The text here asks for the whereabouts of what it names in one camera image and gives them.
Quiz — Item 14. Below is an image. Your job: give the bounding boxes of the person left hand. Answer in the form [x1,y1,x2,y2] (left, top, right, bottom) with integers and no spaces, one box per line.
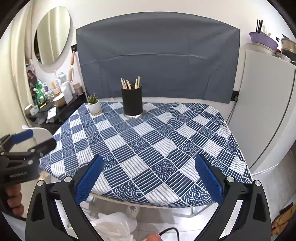
[5,184,24,216]

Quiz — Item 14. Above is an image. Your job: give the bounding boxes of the person right hand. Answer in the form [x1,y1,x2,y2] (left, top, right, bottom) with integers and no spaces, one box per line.
[146,233,162,241]

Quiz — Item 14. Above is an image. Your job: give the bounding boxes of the white round chair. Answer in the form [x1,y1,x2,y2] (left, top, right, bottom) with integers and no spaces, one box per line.
[22,125,53,144]

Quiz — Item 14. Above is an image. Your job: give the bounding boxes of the yellow cloth on floor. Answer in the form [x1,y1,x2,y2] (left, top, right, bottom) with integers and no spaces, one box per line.
[271,203,295,236]

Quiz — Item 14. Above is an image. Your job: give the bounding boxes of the black side shelf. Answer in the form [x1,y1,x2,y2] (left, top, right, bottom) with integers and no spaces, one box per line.
[26,94,87,127]

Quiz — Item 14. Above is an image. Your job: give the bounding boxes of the beige ceramic bowl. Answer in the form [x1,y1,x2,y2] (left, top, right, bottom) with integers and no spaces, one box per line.
[52,93,66,108]

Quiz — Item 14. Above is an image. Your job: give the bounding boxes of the white box on shelf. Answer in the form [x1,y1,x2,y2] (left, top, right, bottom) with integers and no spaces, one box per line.
[61,81,73,104]

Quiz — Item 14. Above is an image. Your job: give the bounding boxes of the small potted succulent plant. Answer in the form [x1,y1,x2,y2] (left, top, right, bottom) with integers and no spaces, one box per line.
[88,94,102,115]

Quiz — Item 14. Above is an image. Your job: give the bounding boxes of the white plastic bag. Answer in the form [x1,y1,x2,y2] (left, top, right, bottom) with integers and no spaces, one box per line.
[89,212,137,241]

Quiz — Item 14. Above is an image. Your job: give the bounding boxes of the wooden brush hanging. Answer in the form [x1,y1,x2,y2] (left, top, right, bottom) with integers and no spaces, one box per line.
[67,51,75,82]

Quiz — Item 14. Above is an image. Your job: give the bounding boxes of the black cylindrical utensil holder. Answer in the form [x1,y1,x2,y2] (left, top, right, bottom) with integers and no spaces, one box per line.
[121,84,143,116]

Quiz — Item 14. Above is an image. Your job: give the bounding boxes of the blue white patterned tablecloth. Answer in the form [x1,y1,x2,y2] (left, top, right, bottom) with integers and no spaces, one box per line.
[40,102,252,208]

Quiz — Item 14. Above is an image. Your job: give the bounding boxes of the grey backdrop cloth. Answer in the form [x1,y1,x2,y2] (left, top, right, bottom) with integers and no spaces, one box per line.
[76,12,240,103]

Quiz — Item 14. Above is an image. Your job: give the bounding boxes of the steel pot on fridge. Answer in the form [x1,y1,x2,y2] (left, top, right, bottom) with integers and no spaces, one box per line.
[280,38,296,61]

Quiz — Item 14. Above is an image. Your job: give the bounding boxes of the purple colander bowl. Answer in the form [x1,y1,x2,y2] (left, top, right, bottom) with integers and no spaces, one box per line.
[249,32,278,52]

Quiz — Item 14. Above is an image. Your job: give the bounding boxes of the black chopsticks in colander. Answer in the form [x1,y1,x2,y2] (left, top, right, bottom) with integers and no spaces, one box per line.
[256,20,263,33]

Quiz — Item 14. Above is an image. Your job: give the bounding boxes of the oval wall mirror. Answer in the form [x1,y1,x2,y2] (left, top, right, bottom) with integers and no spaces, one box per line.
[34,6,70,65]

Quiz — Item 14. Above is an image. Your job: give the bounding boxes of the black power cable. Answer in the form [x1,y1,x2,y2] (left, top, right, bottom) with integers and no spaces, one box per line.
[226,96,239,125]

